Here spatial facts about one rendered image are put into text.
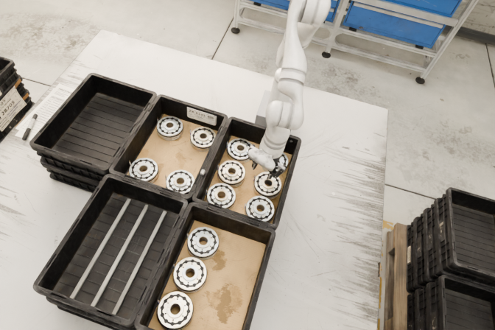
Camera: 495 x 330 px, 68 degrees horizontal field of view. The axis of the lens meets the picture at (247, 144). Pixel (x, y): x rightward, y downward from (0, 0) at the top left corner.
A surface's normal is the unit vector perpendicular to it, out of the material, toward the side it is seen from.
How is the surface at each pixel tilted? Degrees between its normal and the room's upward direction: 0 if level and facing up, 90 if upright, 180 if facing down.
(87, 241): 0
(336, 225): 0
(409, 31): 90
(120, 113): 0
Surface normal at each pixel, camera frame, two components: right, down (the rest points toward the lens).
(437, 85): 0.11, -0.59
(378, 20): -0.26, 0.76
